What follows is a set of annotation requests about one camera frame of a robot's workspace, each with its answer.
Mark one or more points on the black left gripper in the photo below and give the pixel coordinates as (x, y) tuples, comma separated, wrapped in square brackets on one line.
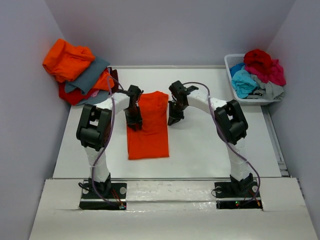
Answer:
[(138, 120)]

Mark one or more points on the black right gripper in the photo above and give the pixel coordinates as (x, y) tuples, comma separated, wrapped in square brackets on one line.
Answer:
[(173, 117)]

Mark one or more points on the orange t shirt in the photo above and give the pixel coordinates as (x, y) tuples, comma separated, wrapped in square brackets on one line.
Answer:
[(151, 141)]

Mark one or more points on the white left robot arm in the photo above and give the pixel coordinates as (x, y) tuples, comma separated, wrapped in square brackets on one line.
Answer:
[(95, 128)]

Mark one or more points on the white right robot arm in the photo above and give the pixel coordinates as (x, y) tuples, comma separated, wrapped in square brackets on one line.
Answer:
[(231, 126)]

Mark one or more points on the pink folded shirt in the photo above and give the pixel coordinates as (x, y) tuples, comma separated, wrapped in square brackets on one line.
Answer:
[(95, 93)]

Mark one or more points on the dark maroon folded shirt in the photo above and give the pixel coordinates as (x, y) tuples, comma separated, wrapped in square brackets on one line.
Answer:
[(114, 75)]

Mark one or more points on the grey-blue folded shirt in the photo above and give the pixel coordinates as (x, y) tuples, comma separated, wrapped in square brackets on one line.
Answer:
[(86, 80)]

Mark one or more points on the white plastic laundry basket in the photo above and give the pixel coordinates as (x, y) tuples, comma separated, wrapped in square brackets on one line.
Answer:
[(231, 60)]

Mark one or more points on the red folded shirt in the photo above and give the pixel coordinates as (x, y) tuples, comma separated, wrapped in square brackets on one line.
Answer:
[(103, 83)]

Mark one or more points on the teal shirt in basket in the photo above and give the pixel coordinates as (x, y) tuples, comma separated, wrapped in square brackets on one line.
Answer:
[(241, 81)]

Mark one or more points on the orange folded shirt on pile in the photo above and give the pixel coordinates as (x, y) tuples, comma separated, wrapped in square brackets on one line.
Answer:
[(66, 62)]

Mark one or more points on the red shirt in basket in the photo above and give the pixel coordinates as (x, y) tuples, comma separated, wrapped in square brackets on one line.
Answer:
[(258, 60)]

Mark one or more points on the grey shirt in basket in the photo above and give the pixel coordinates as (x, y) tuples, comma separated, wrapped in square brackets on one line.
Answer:
[(269, 90)]

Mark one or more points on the magenta shirt in basket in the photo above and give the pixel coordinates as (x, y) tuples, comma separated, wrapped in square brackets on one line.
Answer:
[(276, 75)]

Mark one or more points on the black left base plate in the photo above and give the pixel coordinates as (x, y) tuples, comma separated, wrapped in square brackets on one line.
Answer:
[(114, 200)]

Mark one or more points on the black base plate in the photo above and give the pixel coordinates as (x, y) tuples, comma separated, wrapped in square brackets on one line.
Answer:
[(114, 200), (227, 199)]

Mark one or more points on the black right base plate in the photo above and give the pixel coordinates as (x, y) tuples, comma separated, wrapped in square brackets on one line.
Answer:
[(227, 199)]

